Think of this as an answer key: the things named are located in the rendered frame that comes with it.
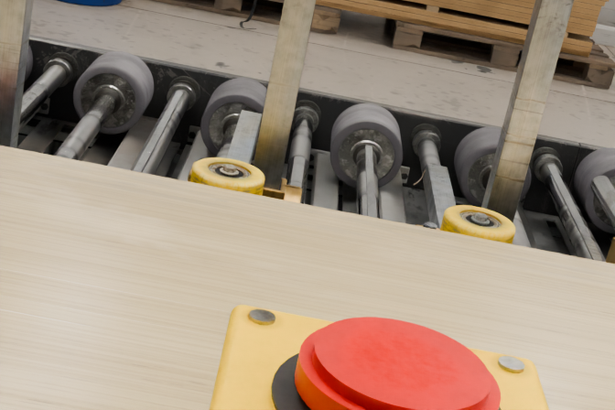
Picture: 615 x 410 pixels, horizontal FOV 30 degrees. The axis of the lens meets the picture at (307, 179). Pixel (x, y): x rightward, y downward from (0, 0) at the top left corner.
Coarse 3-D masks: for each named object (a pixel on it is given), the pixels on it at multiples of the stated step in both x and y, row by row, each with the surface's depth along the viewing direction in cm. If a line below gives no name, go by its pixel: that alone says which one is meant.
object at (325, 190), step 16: (48, 112) 188; (144, 128) 184; (192, 128) 188; (128, 144) 175; (144, 144) 177; (192, 144) 182; (112, 160) 167; (128, 160) 169; (192, 160) 174; (320, 160) 185; (320, 176) 178; (336, 176) 180; (400, 176) 186; (320, 192) 172; (336, 192) 173; (384, 192) 177; (400, 192) 178; (336, 208) 167; (384, 208) 171; (400, 208) 172; (528, 224) 176
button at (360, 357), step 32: (352, 320) 23; (384, 320) 24; (320, 352) 22; (352, 352) 22; (384, 352) 22; (416, 352) 23; (448, 352) 23; (320, 384) 21; (352, 384) 21; (384, 384) 21; (416, 384) 22; (448, 384) 22; (480, 384) 22
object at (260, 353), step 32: (256, 320) 25; (288, 320) 25; (320, 320) 26; (224, 352) 24; (256, 352) 24; (288, 352) 24; (480, 352) 26; (224, 384) 22; (256, 384) 23; (288, 384) 23; (512, 384) 25
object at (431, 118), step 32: (160, 64) 185; (64, 96) 187; (160, 96) 187; (320, 96) 186; (32, 128) 188; (64, 128) 188; (320, 128) 188; (448, 128) 187; (96, 160) 174; (416, 160) 189; (448, 160) 189; (576, 160) 188; (352, 192) 182; (416, 192) 188; (544, 192) 190; (544, 224) 186
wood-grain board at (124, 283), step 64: (0, 192) 109; (64, 192) 112; (128, 192) 115; (192, 192) 119; (0, 256) 97; (64, 256) 99; (128, 256) 101; (192, 256) 104; (256, 256) 107; (320, 256) 110; (384, 256) 112; (448, 256) 116; (512, 256) 119; (576, 256) 122; (0, 320) 87; (64, 320) 89; (128, 320) 91; (192, 320) 93; (448, 320) 102; (512, 320) 104; (576, 320) 107; (0, 384) 79; (64, 384) 80; (128, 384) 82; (192, 384) 83; (576, 384) 95
